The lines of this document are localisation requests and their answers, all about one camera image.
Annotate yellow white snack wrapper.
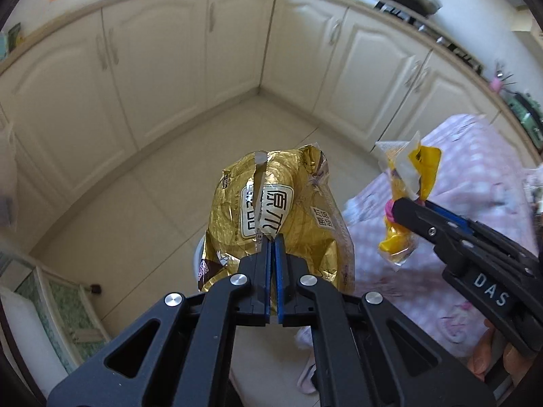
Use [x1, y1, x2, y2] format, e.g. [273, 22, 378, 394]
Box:
[375, 131, 442, 268]

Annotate gold foil snack bag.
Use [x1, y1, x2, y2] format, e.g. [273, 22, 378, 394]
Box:
[197, 144, 355, 293]

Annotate light blue trash bin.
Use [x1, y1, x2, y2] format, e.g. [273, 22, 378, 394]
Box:
[192, 235, 205, 282]

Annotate cream kitchen cabinets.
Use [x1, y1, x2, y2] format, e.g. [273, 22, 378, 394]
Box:
[1, 0, 540, 251]

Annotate person's right hand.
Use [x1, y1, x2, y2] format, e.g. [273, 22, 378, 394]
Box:
[466, 319, 536, 387]

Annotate pink checkered tablecloth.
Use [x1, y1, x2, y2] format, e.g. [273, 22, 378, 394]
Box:
[294, 113, 542, 395]

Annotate green toaster oven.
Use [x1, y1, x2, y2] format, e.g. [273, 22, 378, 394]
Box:
[507, 92, 543, 152]

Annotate pink utensil cup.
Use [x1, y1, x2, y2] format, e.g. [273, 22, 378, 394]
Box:
[489, 62, 516, 94]

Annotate black gas stove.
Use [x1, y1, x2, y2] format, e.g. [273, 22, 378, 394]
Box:
[375, 0, 485, 76]

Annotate hanging plastic bag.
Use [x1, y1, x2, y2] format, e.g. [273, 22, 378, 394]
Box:
[0, 123, 18, 231]

